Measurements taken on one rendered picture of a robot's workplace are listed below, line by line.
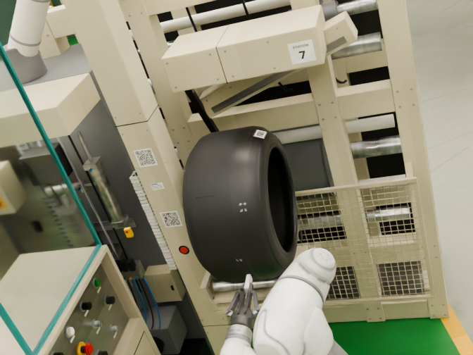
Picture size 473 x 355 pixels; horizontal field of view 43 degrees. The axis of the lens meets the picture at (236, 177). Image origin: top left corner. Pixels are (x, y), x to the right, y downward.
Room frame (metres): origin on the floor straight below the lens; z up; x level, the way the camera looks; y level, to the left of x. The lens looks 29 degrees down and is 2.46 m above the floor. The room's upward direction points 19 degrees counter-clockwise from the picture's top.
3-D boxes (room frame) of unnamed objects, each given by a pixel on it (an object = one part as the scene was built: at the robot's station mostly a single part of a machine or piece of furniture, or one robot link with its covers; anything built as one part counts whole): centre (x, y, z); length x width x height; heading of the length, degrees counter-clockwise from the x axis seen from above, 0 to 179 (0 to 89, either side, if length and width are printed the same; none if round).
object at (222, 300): (1.90, 0.08, 0.83); 0.36 x 0.09 x 0.06; 69
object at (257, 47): (2.27, -0.19, 1.71); 0.61 x 0.25 x 0.15; 69
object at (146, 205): (2.11, 0.37, 1.19); 0.05 x 0.04 x 0.48; 159
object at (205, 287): (2.10, 0.20, 0.90); 0.40 x 0.03 x 0.10; 159
